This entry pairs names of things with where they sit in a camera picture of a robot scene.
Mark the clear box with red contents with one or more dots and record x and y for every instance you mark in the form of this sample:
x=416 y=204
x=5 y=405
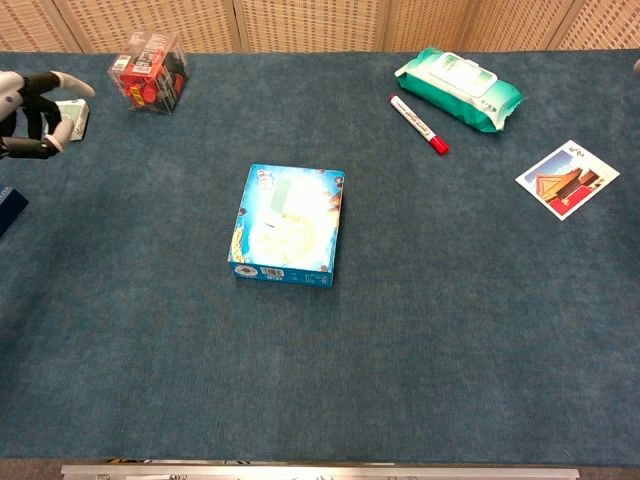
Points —
x=150 y=75

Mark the green wet wipes pack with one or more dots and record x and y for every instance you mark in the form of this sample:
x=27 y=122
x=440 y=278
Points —
x=460 y=87

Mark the white marker with red cap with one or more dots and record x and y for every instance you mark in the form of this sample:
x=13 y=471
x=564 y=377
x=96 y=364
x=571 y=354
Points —
x=419 y=125

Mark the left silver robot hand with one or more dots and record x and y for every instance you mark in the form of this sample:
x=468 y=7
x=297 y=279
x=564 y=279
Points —
x=35 y=107

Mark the aluminium table edge rail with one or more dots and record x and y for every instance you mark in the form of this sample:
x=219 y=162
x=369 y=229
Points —
x=320 y=472

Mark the wicker folding screen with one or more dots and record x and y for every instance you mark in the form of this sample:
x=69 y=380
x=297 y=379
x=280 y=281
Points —
x=310 y=25

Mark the small pale green box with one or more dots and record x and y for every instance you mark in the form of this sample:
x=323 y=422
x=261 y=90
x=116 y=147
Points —
x=80 y=117

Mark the postcard with red palace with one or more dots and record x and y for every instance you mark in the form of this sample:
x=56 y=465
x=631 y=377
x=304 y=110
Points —
x=565 y=182

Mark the blue felt table cover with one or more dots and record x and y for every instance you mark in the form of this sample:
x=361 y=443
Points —
x=200 y=350

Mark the dark blue box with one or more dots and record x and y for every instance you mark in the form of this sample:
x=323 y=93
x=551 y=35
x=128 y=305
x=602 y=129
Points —
x=10 y=210

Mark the blue cookie snack box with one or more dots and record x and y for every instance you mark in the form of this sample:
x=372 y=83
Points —
x=300 y=240

